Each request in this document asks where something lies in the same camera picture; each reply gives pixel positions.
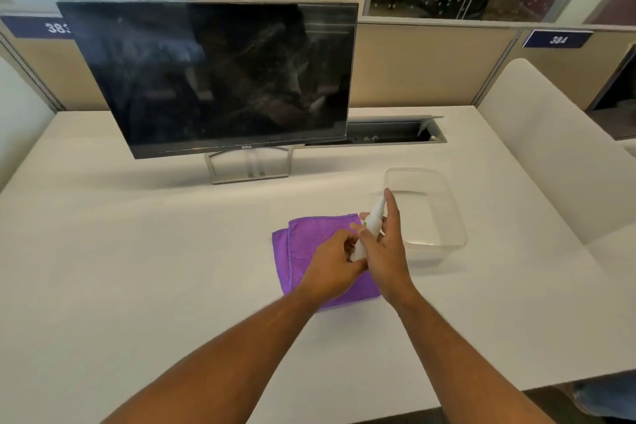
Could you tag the person's left hand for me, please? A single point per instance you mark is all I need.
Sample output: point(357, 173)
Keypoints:
point(328, 269)

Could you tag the person's right hand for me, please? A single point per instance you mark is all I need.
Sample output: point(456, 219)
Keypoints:
point(390, 264)

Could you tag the clear plastic container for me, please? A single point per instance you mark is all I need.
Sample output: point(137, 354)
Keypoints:
point(447, 220)

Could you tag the purple microfibre cloth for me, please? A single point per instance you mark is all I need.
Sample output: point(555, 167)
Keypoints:
point(303, 250)

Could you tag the beige partition panel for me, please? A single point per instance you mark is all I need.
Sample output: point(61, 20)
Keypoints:
point(422, 66)
point(571, 76)

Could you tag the white desk divider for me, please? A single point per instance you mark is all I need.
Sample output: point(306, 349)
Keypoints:
point(20, 125)
point(546, 150)

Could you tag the black monitor with silver stand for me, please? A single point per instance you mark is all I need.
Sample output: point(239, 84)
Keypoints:
point(223, 76)

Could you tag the small white spray bottle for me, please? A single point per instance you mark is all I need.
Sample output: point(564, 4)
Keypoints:
point(373, 217)

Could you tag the person's left forearm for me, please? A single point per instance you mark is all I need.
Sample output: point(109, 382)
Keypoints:
point(223, 364)

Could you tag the person's blue jeans leg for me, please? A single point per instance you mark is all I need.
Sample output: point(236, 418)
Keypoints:
point(611, 396)

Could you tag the blue number sign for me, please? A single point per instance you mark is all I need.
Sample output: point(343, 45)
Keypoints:
point(557, 39)
point(30, 27)

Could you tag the person's right forearm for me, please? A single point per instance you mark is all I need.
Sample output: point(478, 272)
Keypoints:
point(462, 369)

